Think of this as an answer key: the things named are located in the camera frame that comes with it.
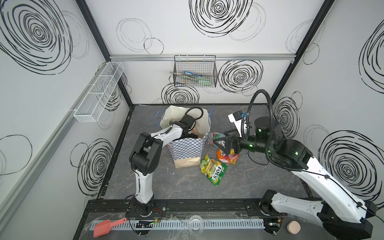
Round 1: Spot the green item in basket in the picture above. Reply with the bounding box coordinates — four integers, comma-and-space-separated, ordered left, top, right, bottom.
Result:
198, 77, 215, 87

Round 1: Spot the beige round sponge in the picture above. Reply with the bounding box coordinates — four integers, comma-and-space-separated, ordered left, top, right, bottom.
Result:
287, 221, 301, 235

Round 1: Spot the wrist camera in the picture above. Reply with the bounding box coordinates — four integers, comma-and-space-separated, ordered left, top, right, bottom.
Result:
228, 111, 249, 137
181, 115, 196, 130

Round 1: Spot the orange pink Fox's candy bag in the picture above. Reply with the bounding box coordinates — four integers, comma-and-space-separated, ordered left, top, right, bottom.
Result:
217, 149, 239, 165

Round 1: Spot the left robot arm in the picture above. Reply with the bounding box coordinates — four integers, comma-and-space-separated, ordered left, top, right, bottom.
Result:
129, 122, 198, 215

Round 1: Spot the teal Fox's candy bag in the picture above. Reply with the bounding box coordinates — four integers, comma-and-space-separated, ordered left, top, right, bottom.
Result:
208, 131, 226, 147

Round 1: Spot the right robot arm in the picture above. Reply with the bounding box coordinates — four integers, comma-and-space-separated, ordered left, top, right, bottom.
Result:
213, 117, 377, 240

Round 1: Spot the blue handled tool in basket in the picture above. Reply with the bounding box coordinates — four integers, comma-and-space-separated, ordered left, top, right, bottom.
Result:
184, 71, 202, 78

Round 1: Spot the red plastic scoop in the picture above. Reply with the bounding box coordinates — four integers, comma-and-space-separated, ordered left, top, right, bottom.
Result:
93, 218, 127, 238

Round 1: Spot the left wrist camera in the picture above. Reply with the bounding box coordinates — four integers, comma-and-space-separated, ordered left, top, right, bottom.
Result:
181, 115, 196, 130

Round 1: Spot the green Fox's spring tea bag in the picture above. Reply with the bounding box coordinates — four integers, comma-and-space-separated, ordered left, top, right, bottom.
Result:
200, 155, 228, 186

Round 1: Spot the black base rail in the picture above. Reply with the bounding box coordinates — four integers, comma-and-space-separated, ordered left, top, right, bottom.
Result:
83, 198, 299, 219

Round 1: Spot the blue checkered paper bag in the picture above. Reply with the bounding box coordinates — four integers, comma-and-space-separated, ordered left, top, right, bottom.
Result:
159, 106, 211, 168

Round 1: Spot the black wire wall basket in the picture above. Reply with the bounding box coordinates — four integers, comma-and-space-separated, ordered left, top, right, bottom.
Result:
172, 55, 218, 88

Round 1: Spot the white slotted cable duct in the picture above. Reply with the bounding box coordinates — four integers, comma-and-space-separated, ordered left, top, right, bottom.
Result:
89, 218, 266, 232

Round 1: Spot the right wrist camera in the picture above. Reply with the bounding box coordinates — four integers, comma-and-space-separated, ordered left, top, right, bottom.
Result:
228, 111, 249, 137

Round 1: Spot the white wire wall shelf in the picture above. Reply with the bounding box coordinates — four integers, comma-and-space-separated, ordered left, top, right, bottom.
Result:
74, 62, 125, 123

